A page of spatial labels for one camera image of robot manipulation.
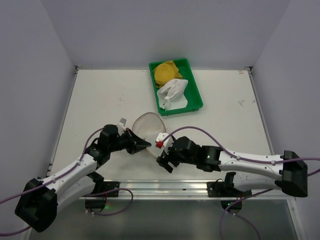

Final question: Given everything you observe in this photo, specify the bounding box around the white mesh laundry bag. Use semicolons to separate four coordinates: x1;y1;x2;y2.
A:
132;112;166;159

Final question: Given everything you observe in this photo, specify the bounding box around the white bra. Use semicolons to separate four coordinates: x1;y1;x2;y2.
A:
157;78;188;111

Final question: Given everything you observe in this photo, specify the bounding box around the yellow bra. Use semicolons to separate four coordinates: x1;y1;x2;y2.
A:
152;60;183;88

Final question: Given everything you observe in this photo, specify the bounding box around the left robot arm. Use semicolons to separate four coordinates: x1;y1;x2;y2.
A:
14;124;151;233

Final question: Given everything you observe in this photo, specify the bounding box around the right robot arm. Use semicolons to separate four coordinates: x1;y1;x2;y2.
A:
155;133;308;198

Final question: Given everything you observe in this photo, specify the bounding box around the green plastic tray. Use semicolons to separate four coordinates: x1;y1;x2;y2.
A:
148;58;204;116

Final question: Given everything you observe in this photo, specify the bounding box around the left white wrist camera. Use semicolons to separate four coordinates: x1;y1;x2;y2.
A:
116;118;127;136

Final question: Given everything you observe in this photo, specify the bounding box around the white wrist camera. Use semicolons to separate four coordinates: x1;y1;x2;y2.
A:
116;118;127;136
155;132;174;154

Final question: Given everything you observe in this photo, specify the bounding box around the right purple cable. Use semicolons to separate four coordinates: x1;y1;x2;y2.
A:
163;126;320;240

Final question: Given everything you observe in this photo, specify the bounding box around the purple cable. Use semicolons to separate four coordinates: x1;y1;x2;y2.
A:
0;127;133;236
163;126;320;240

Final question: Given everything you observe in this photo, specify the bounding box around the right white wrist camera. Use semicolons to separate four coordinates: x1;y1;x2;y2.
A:
155;132;174;154

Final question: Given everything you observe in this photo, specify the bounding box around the aluminium mounting rail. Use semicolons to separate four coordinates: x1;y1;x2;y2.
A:
74;178;297;201

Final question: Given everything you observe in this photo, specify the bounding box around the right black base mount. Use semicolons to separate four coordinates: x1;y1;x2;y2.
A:
206;172;252;210

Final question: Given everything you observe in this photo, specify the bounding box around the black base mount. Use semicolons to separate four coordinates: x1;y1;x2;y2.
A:
83;180;121;212
206;172;252;210

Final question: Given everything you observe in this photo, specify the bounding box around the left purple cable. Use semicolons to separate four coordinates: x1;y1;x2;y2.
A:
0;127;133;236

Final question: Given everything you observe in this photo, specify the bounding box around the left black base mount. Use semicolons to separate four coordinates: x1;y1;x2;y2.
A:
83;180;121;212

